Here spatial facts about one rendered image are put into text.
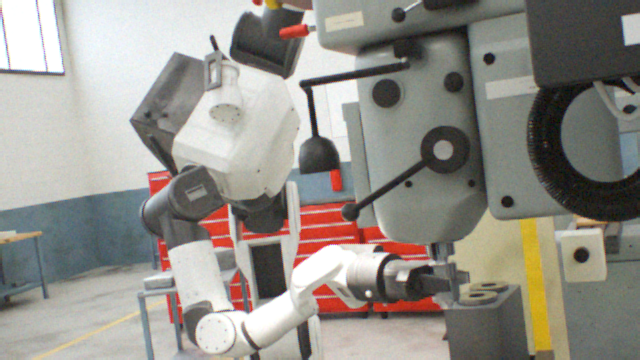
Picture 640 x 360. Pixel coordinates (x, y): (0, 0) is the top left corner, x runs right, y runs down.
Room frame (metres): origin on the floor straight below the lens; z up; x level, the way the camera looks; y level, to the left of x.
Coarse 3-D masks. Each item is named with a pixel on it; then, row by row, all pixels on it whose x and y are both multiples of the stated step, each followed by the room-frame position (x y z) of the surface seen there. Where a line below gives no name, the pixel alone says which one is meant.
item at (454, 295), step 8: (432, 272) 1.20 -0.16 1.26; (440, 272) 1.19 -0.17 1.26; (448, 272) 1.19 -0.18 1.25; (456, 272) 1.20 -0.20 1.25; (456, 280) 1.20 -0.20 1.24; (456, 288) 1.20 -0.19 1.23; (432, 296) 1.21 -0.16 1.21; (440, 296) 1.19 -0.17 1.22; (448, 296) 1.19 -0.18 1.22; (456, 296) 1.20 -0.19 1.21
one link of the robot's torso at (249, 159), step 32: (192, 64) 1.65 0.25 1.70; (160, 96) 1.61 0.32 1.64; (192, 96) 1.60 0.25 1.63; (256, 96) 1.58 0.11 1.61; (288, 96) 1.61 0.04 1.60; (160, 128) 1.57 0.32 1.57; (192, 128) 1.56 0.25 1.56; (224, 128) 1.55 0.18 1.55; (256, 128) 1.55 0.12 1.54; (288, 128) 1.63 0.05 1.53; (160, 160) 1.72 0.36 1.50; (192, 160) 1.54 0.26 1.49; (224, 160) 1.51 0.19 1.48; (256, 160) 1.54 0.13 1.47; (288, 160) 1.72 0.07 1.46; (224, 192) 1.58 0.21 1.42; (256, 192) 1.59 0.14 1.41
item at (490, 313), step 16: (480, 288) 1.69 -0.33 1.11; (496, 288) 1.67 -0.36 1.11; (512, 288) 1.70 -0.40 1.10; (464, 304) 1.60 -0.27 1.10; (480, 304) 1.58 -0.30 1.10; (496, 304) 1.57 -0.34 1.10; (512, 304) 1.65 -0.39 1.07; (448, 320) 1.60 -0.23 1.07; (464, 320) 1.58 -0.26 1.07; (480, 320) 1.56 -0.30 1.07; (496, 320) 1.55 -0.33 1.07; (512, 320) 1.64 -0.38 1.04; (448, 336) 1.60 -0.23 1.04; (464, 336) 1.58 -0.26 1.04; (480, 336) 1.56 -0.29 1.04; (496, 336) 1.55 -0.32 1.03; (512, 336) 1.62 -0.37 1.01; (464, 352) 1.58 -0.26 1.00; (480, 352) 1.57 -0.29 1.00; (496, 352) 1.55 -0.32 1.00; (512, 352) 1.61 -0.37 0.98; (528, 352) 1.73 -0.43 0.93
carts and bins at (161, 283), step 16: (224, 256) 4.39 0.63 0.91; (160, 272) 4.25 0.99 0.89; (224, 272) 4.30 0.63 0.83; (240, 272) 4.71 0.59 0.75; (160, 288) 4.04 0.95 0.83; (176, 288) 3.97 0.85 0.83; (144, 304) 3.95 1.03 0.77; (176, 304) 4.73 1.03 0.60; (144, 320) 3.95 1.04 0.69; (176, 320) 4.71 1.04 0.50; (144, 336) 3.95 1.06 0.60; (176, 336) 4.71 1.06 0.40; (176, 352) 4.66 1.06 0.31; (192, 352) 4.60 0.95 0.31
